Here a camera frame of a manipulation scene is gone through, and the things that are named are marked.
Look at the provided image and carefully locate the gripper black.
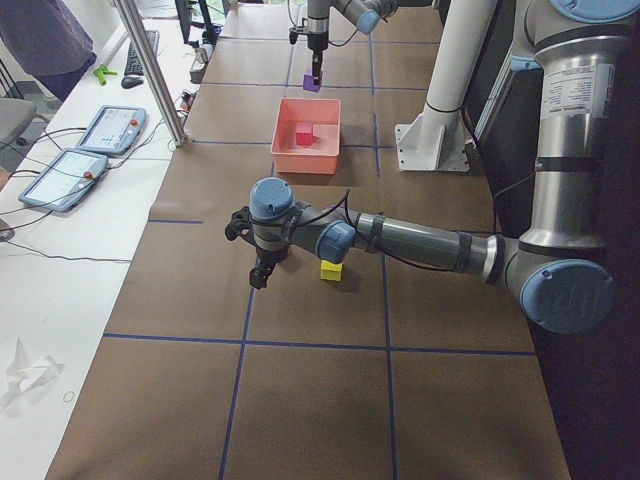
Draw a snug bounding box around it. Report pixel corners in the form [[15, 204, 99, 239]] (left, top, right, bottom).
[[249, 246, 289, 289], [306, 17, 328, 79]]

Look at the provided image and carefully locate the purple block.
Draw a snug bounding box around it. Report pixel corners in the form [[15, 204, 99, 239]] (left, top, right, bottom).
[[302, 70, 322, 93]]

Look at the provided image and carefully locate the red block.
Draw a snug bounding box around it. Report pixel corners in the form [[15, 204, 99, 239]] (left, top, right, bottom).
[[294, 122, 314, 147]]

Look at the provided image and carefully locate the pink plastic bin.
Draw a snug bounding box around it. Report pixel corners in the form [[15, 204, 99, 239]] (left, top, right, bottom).
[[271, 98, 341, 175]]

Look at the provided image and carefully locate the yellow block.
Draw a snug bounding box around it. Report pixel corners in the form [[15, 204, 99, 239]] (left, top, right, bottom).
[[320, 260, 343, 282]]

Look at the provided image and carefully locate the black keyboard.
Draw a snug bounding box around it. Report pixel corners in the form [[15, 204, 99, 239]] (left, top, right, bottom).
[[123, 29, 161, 77]]

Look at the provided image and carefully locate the black computer mouse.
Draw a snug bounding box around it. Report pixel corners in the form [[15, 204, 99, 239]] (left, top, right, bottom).
[[121, 75, 144, 90]]

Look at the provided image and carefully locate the upper teach pendant tablet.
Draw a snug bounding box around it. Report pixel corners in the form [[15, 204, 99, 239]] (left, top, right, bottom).
[[76, 105, 147, 155]]

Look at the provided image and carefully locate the teach pendant tablet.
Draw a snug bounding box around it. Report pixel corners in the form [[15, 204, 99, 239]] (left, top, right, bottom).
[[18, 148, 108, 213], [76, 105, 147, 155]]

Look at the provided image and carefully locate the green clamp tool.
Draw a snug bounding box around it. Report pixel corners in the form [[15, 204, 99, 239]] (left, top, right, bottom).
[[92, 64, 118, 86]]

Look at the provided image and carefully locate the lower teach pendant tablet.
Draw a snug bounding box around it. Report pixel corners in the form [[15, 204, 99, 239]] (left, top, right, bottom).
[[18, 148, 108, 213]]

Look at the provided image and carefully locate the crumpled white paper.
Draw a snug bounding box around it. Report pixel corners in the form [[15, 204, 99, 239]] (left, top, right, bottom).
[[1, 337, 65, 410]]

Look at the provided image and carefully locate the person in purple shirt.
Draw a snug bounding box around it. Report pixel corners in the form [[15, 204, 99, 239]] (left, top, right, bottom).
[[1, 0, 97, 101]]

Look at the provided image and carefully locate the grey office chair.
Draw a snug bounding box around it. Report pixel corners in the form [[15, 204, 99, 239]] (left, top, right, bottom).
[[0, 98, 37, 149]]

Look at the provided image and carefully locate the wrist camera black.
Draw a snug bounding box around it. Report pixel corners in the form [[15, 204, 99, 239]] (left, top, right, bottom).
[[289, 18, 309, 45], [224, 206, 255, 245]]

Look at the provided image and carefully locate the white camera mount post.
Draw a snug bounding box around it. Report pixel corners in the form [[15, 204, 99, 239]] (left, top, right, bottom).
[[395, 0, 497, 173]]

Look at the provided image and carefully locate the aluminium frame post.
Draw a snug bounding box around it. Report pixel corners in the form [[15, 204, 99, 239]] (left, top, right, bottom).
[[114, 1, 188, 149]]

